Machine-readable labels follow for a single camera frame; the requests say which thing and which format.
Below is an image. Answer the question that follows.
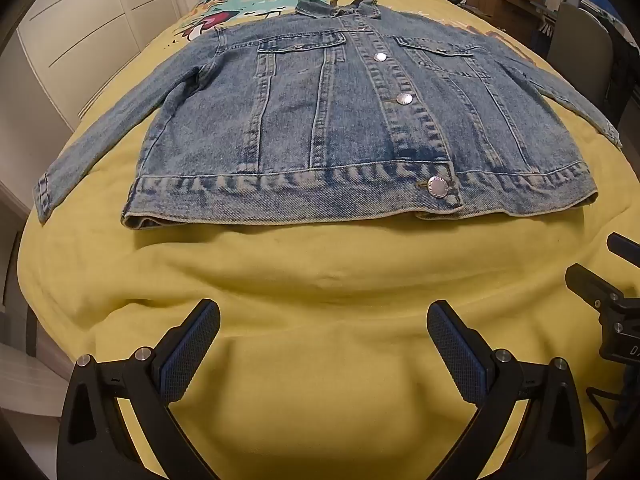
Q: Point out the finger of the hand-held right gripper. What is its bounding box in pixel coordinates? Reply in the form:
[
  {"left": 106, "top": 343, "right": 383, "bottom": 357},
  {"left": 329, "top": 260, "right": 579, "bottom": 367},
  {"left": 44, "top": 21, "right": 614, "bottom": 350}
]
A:
[
  {"left": 565, "top": 263, "right": 623, "bottom": 311},
  {"left": 606, "top": 232, "right": 640, "bottom": 263}
]

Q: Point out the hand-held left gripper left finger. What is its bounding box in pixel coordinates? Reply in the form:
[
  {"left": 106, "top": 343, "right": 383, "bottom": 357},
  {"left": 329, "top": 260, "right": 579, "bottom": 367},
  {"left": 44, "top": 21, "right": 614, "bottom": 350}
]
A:
[{"left": 56, "top": 298, "right": 221, "bottom": 480}]

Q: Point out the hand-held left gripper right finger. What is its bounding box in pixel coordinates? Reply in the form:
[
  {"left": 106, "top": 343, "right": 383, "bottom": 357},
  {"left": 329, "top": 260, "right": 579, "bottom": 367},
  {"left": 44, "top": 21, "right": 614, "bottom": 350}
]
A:
[{"left": 426, "top": 300, "right": 587, "bottom": 480}]

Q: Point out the blue denim jacket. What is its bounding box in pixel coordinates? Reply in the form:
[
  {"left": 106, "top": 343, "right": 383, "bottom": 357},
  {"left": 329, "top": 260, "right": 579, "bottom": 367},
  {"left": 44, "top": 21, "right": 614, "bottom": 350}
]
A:
[{"left": 32, "top": 0, "right": 623, "bottom": 231}]

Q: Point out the yellow printed blanket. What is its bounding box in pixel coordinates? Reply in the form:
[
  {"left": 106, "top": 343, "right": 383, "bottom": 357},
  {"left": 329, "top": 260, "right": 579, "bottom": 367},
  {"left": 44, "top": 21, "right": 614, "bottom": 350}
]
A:
[{"left": 15, "top": 0, "right": 626, "bottom": 480}]

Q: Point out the grey chair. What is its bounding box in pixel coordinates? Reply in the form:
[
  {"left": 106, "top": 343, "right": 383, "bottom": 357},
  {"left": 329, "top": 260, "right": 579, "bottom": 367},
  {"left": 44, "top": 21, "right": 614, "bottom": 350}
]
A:
[{"left": 545, "top": 2, "right": 616, "bottom": 101}]

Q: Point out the white wardrobe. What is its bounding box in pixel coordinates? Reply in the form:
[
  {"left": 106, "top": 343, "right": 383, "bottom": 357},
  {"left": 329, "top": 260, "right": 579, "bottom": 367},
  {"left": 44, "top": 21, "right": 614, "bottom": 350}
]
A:
[{"left": 0, "top": 0, "right": 201, "bottom": 126}]

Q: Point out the black cable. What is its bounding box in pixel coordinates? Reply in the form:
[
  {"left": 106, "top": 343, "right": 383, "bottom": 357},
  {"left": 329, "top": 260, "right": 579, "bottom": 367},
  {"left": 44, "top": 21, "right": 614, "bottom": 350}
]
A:
[{"left": 584, "top": 385, "right": 632, "bottom": 438}]

